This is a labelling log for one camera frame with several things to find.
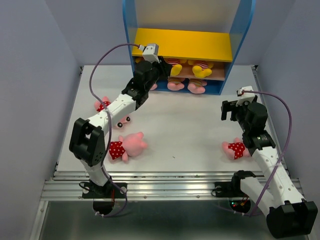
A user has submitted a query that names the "pink frog plush striped shirt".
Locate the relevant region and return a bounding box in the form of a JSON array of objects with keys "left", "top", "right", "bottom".
[{"left": 150, "top": 83, "right": 158, "bottom": 91}]

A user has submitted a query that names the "pink plush striped body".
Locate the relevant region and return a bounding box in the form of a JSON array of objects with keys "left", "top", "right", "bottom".
[{"left": 167, "top": 77, "right": 185, "bottom": 91}]

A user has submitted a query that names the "pink pig plush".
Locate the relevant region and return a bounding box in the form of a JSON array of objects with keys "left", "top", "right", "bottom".
[
  {"left": 108, "top": 132, "right": 148, "bottom": 163},
  {"left": 221, "top": 137, "right": 251, "bottom": 160}
]

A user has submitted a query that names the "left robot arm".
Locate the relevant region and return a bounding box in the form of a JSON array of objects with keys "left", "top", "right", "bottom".
[{"left": 69, "top": 56, "right": 172, "bottom": 198}]

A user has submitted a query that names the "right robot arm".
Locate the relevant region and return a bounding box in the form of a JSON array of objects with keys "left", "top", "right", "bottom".
[{"left": 221, "top": 98, "right": 318, "bottom": 239}]

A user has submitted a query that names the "brown lower shelf board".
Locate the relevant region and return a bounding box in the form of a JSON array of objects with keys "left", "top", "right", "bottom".
[{"left": 174, "top": 65, "right": 225, "bottom": 81}]

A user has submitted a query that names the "blue wooden toy shelf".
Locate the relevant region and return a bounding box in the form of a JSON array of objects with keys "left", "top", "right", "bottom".
[{"left": 122, "top": 0, "right": 256, "bottom": 95}]

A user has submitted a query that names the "pink pig plush dotted dress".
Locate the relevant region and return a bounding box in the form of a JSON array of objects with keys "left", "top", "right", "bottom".
[{"left": 94, "top": 96, "right": 131, "bottom": 129}]

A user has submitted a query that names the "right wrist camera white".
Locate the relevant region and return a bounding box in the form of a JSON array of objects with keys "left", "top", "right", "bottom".
[{"left": 236, "top": 85, "right": 256, "bottom": 107}]

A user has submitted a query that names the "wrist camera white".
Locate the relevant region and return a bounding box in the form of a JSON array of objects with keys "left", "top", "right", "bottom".
[
  {"left": 236, "top": 85, "right": 256, "bottom": 107},
  {"left": 138, "top": 43, "right": 160, "bottom": 63}
]

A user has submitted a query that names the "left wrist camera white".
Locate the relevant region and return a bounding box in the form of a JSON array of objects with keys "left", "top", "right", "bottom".
[{"left": 138, "top": 43, "right": 160, "bottom": 63}]

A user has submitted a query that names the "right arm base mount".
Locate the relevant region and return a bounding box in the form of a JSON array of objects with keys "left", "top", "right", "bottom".
[{"left": 211, "top": 181, "right": 251, "bottom": 214}]

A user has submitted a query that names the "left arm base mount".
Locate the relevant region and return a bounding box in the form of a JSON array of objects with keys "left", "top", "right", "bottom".
[{"left": 78, "top": 180, "right": 128, "bottom": 218}]

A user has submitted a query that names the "aluminium rail frame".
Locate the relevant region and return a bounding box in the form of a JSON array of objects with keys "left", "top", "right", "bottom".
[{"left": 29, "top": 65, "right": 314, "bottom": 240}]

